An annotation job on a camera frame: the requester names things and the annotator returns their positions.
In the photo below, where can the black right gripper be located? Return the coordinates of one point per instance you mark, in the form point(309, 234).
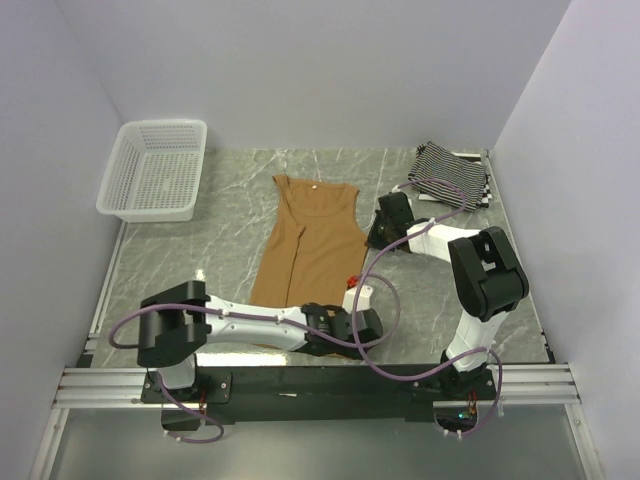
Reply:
point(373, 240)

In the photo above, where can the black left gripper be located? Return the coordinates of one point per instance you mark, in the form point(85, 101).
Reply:
point(353, 352)

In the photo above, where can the striped tank tops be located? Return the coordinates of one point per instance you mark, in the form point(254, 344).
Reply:
point(469, 176)

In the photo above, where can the black white striped tank top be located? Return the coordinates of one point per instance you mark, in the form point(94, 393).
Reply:
point(443, 193)

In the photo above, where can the mustard garment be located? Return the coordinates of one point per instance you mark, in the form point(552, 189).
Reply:
point(314, 248)

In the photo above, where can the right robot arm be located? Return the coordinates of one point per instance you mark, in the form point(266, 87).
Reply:
point(489, 281)

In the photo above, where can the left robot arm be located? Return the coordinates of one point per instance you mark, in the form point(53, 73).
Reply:
point(177, 322)

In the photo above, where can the black base beam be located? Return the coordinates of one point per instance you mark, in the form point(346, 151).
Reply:
point(341, 392)

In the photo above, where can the white plastic basket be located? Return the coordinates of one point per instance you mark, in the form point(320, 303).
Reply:
point(154, 171)

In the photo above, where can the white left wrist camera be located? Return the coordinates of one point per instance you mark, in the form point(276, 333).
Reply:
point(355, 298)

